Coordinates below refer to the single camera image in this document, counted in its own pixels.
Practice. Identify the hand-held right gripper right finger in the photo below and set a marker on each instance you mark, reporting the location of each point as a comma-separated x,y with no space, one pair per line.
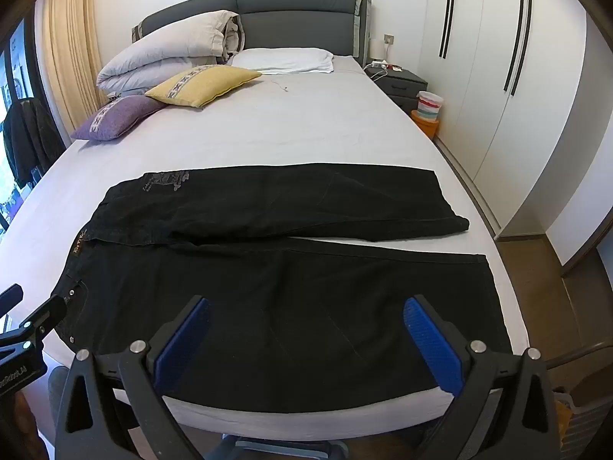
433,350

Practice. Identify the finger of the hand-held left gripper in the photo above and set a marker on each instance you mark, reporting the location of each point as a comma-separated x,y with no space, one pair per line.
10,298
43,316

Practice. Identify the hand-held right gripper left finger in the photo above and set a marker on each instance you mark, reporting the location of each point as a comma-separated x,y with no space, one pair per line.
184,340

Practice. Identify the black pants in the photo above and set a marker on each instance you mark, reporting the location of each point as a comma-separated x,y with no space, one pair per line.
287,297

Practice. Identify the dark hanging jacket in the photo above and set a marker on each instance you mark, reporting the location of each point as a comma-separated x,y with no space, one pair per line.
28,139

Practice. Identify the grey laundry basket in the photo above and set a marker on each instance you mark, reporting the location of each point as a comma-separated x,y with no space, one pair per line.
586,424

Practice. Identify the purple patterned cushion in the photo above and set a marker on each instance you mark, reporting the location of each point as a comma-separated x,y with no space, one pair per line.
119,117

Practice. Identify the orange box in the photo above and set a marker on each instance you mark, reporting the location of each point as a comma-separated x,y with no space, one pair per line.
426,127

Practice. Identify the bed with white sheet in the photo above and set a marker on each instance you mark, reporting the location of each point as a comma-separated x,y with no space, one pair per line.
287,124

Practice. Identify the striped plastic bucket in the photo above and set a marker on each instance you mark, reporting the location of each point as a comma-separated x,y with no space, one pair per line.
429,104

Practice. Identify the beige curtain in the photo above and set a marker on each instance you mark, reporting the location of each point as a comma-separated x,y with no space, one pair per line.
72,57

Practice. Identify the yellow patterned cushion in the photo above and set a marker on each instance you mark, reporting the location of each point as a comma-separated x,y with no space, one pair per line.
206,84

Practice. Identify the dark grey nightstand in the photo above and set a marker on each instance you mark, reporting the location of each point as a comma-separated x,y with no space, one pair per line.
402,86

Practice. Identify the white wardrobe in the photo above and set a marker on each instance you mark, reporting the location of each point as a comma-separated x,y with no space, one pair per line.
483,81

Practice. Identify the folded grey duvet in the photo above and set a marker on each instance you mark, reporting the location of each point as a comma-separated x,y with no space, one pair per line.
167,52

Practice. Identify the white power strip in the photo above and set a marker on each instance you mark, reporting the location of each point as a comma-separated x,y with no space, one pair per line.
378,64

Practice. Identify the white pillow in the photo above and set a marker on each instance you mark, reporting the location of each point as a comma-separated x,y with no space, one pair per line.
287,60

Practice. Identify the grey padded headboard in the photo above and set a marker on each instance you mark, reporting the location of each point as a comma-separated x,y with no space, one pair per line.
297,19

